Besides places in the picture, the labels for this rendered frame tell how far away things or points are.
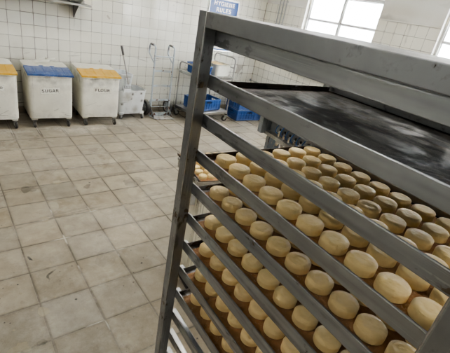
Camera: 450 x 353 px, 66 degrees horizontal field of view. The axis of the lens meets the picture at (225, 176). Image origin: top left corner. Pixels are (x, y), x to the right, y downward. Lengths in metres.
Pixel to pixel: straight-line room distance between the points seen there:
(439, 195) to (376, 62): 0.17
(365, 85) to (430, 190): 0.16
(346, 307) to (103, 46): 5.54
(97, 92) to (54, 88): 0.55
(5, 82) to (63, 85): 0.64
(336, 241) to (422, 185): 0.21
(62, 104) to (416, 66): 4.96
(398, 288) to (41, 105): 4.90
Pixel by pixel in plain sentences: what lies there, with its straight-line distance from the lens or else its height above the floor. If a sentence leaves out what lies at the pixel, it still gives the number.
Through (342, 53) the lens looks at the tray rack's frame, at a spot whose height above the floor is 1.80.
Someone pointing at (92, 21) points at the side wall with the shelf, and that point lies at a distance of 5.80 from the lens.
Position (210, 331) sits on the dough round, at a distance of 1.04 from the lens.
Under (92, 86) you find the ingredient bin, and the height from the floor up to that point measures 0.57.
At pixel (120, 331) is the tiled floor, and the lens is 2.37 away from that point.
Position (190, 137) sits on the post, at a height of 1.55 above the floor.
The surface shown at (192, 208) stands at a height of 0.66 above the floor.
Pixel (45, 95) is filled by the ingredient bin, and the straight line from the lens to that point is 5.14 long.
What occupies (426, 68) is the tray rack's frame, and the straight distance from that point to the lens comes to 0.44.
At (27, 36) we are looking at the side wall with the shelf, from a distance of 5.63.
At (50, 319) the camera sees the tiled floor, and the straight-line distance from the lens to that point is 2.47.
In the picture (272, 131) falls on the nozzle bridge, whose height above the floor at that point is 1.05.
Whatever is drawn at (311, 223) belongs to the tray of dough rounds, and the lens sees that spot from 0.65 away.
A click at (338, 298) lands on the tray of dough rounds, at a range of 0.66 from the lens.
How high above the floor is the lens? 1.83
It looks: 25 degrees down
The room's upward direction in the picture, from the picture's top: 11 degrees clockwise
